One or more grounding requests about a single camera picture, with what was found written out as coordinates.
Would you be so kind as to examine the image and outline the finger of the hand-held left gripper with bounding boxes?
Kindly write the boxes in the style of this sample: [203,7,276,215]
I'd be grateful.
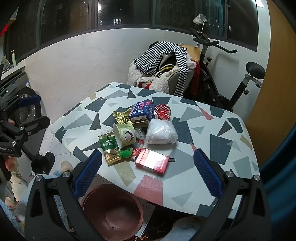
[13,116,51,140]
[9,95,41,109]

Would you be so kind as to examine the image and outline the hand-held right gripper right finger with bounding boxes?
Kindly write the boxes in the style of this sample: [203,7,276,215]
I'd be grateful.
[193,148,272,241]

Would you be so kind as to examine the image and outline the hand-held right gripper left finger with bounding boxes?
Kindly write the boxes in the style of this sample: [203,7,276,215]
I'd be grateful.
[24,149,103,241]

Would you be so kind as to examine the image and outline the gold snack packet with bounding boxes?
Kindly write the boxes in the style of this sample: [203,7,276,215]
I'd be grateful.
[104,148,126,167]

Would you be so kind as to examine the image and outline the green snack packet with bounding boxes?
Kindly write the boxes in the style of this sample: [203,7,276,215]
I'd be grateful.
[99,134,118,152]

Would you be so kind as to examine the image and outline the small green wrapper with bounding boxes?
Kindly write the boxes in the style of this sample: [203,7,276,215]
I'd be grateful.
[119,146,133,159]

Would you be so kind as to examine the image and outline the brown plastic basin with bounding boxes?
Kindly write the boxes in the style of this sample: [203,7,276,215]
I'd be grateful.
[80,184,145,238]

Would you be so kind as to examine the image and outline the red lighter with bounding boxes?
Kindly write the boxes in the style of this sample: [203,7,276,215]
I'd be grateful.
[131,148,142,162]

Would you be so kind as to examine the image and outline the green paper cup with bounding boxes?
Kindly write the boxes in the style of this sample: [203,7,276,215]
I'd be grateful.
[113,123,137,149]

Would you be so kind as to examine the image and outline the red cigarette box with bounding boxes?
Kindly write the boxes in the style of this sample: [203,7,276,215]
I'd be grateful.
[134,148,170,176]

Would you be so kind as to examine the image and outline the white plastic bag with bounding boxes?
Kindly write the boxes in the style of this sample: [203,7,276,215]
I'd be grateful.
[145,118,179,145]

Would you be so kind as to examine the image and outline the clear plastic wrapper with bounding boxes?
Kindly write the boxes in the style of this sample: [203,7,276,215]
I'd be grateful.
[134,127,148,142]

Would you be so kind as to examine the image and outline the gold foil wrapper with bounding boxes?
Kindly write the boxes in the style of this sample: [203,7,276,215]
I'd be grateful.
[112,108,148,130]

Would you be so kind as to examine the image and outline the red drink can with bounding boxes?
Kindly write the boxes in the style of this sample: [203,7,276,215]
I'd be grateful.
[154,104,172,121]

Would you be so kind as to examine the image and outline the blue cardboard box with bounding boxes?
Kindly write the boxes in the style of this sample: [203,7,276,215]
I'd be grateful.
[128,100,155,123]

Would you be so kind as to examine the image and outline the washing machine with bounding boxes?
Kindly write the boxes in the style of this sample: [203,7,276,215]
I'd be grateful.
[0,65,44,163]

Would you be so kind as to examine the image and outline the geometric patterned tablecloth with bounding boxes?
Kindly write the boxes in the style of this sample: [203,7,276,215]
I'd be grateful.
[50,82,260,219]

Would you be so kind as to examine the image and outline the black knob clamp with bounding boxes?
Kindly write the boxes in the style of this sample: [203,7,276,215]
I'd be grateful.
[31,152,55,174]

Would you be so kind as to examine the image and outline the cream plush toy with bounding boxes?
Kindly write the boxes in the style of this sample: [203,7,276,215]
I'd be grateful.
[5,158,28,204]

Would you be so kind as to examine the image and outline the white paper sheet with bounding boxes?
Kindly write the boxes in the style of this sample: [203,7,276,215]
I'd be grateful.
[135,199,156,237]

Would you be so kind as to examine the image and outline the black wheeled cart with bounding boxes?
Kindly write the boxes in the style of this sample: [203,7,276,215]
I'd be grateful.
[185,14,266,112]

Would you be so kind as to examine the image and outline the dark framed window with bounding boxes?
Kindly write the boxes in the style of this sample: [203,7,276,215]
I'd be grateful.
[5,0,259,63]

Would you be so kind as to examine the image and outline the red garment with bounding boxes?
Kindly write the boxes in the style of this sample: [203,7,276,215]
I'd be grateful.
[191,61,201,95]

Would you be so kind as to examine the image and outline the beige chair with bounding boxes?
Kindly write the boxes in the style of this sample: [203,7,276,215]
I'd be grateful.
[136,70,192,93]

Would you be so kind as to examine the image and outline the wooden door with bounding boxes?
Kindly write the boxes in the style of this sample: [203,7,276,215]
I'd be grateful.
[245,0,296,144]

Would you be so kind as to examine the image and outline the pile of clothes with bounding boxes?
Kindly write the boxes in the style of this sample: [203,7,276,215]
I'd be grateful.
[128,56,197,94]

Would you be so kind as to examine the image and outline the dark jacket with yellow stripes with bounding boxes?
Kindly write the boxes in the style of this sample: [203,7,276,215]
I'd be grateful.
[155,54,178,75]

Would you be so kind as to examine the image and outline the white crumpled cloth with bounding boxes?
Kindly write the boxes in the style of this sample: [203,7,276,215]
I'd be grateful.
[193,14,207,25]

